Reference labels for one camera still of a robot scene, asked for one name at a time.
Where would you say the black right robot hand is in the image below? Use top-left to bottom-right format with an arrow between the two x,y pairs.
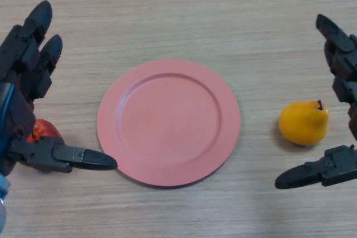
274,14 -> 357,190

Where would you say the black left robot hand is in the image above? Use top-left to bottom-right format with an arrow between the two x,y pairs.
0,0 -> 118,179

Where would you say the yellow pear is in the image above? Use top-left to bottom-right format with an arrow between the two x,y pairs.
278,100 -> 330,146

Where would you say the pink round plate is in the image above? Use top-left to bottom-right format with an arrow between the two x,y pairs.
97,59 -> 242,189

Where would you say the red apple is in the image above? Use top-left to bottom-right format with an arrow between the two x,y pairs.
27,119 -> 64,142

